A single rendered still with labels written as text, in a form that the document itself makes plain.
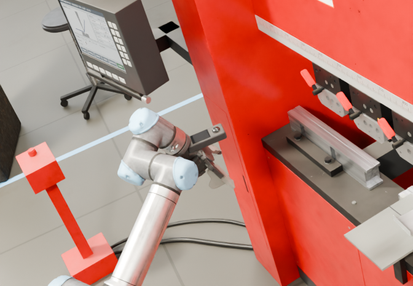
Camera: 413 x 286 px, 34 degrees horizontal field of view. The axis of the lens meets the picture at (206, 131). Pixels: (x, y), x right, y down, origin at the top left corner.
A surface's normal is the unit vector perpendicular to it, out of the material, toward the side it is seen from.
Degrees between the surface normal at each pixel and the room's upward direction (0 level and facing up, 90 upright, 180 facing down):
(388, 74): 90
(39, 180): 90
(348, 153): 0
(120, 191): 0
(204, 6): 90
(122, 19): 90
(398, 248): 0
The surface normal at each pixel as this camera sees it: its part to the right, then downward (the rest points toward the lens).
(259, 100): 0.45, 0.43
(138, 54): 0.63, 0.31
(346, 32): -0.85, 0.47
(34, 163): -0.26, -0.77
